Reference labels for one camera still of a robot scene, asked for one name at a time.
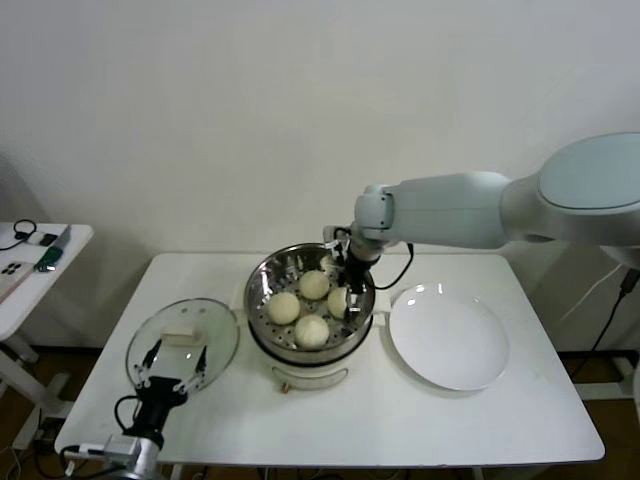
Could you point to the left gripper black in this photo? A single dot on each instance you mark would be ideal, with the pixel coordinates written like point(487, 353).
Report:
point(162, 395)

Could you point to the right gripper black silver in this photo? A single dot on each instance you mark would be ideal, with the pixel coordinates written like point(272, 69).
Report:
point(359, 272)

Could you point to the white steamed baozi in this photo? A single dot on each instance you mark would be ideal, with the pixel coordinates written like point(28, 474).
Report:
point(314, 285)
point(337, 304)
point(311, 331)
point(283, 308)

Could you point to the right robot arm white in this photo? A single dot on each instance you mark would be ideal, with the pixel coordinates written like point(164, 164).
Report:
point(475, 210)

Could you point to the perforated steel steamer basket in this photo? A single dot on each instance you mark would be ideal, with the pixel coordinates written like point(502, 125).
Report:
point(270, 280)

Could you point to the cream electric cooking pot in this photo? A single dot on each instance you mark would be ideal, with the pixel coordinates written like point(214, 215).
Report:
point(310, 375)

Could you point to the white round plate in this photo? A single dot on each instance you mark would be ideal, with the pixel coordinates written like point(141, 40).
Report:
point(445, 340)

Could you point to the dark floor power strip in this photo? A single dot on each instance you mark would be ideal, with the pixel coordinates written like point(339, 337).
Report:
point(47, 431)

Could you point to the white side table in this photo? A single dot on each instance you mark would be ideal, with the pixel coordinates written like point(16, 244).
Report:
point(35, 315)

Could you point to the small white and black device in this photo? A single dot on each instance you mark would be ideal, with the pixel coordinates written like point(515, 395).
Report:
point(42, 239)

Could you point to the beige booklet with black dots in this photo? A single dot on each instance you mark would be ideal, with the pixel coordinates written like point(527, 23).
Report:
point(11, 280)

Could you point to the right wrist camera silver box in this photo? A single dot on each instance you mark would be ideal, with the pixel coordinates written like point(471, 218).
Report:
point(334, 235)

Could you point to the wrist camera silver box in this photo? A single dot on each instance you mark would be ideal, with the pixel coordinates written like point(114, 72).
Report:
point(120, 445)
point(334, 235)

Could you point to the left wrist camera silver box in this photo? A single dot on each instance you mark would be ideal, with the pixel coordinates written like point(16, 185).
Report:
point(120, 445)

